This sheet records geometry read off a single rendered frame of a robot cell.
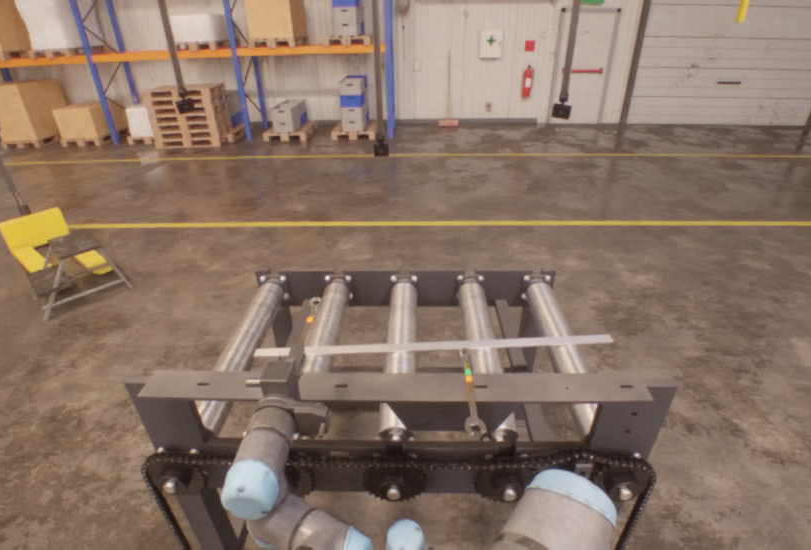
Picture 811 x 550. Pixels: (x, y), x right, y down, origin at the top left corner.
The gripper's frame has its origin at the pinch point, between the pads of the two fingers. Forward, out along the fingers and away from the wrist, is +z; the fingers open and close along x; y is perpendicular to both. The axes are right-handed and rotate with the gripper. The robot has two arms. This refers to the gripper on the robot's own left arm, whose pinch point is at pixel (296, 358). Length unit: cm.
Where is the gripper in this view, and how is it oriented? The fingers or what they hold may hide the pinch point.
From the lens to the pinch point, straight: 91.0
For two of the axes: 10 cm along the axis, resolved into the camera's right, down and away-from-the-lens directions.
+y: -10.0, 0.0, 0.3
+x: 0.2, 8.6, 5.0
